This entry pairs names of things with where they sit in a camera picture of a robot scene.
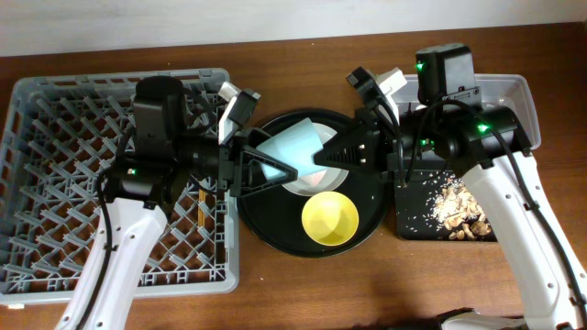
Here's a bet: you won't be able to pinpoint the black rectangular tray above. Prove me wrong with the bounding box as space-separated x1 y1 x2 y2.
393 167 499 243

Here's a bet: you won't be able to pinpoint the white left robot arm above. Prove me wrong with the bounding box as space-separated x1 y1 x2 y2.
56 76 297 329

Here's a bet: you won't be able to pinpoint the pink cup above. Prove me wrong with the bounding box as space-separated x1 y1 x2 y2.
301 170 332 188

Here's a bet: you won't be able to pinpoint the yellow bowl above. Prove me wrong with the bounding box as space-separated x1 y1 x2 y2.
301 192 360 247

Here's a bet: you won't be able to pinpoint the food scraps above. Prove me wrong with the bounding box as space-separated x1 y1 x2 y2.
407 171 496 242

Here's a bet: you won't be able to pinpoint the grey dishwasher rack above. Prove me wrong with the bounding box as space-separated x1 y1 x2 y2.
1 71 239 307

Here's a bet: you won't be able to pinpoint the wooden chopstick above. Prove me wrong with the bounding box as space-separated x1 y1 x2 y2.
198 189 207 226

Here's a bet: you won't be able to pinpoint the white plate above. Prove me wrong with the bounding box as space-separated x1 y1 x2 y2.
283 123 349 196

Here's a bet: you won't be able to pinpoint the clear plastic bin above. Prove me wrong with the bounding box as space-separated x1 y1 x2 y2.
393 73 541 149

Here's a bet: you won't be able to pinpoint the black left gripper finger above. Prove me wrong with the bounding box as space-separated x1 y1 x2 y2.
245 127 271 147
238 146 298 197

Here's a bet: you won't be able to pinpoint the black round tray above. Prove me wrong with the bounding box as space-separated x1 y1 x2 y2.
236 107 391 258

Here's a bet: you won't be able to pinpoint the light blue cup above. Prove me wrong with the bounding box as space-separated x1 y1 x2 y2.
256 118 326 177

